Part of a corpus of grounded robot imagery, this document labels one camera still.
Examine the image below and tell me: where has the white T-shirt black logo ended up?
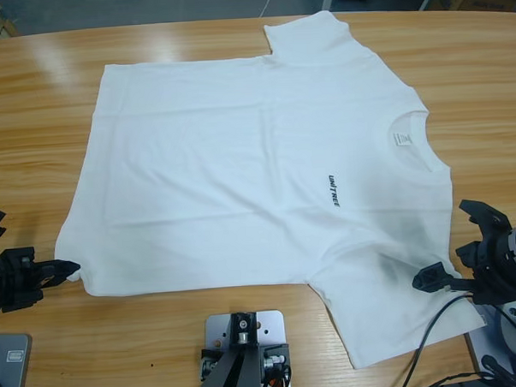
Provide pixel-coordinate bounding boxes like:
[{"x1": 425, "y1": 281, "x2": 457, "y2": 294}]
[{"x1": 44, "y1": 3, "x2": 485, "y2": 383}]

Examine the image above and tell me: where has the black plug cable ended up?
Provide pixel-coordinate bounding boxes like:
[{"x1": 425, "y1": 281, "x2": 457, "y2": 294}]
[{"x1": 480, "y1": 352, "x2": 516, "y2": 387}]

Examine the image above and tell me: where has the white mounting plate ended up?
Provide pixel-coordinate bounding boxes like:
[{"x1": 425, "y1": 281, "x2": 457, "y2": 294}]
[{"x1": 203, "y1": 310, "x2": 292, "y2": 387}]

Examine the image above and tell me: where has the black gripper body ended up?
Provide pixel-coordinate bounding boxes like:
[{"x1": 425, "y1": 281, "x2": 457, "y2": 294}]
[
  {"x1": 0, "y1": 247, "x2": 45, "y2": 315},
  {"x1": 452, "y1": 231, "x2": 516, "y2": 308}
]

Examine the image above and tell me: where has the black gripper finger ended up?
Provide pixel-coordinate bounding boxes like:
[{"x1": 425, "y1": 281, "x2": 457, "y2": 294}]
[
  {"x1": 34, "y1": 259, "x2": 81, "y2": 275},
  {"x1": 37, "y1": 271, "x2": 77, "y2": 286},
  {"x1": 410, "y1": 259, "x2": 459, "y2": 294}
]

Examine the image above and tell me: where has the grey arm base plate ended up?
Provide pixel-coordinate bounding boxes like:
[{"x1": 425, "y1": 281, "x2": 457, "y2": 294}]
[
  {"x1": 0, "y1": 331, "x2": 35, "y2": 387},
  {"x1": 461, "y1": 300, "x2": 516, "y2": 383}
]

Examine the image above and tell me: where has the thin brown twisted cable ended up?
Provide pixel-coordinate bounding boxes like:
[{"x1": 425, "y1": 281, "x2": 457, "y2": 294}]
[{"x1": 413, "y1": 371, "x2": 483, "y2": 387}]

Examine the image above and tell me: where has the dark camera post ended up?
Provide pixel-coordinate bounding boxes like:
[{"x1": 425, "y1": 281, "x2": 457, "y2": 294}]
[{"x1": 189, "y1": 312, "x2": 267, "y2": 387}]

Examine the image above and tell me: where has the black corner bracket silver knob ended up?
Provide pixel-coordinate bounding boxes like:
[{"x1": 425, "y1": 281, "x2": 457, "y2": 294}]
[
  {"x1": 198, "y1": 348, "x2": 228, "y2": 382},
  {"x1": 258, "y1": 342, "x2": 292, "y2": 377}
]

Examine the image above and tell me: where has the orange and black wire bundle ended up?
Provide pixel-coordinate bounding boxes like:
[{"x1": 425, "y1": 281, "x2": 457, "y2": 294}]
[{"x1": 259, "y1": 365, "x2": 294, "y2": 387}]

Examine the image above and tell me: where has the grey base with cables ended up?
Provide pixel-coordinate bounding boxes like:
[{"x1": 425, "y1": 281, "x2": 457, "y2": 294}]
[{"x1": 397, "y1": 289, "x2": 516, "y2": 387}]

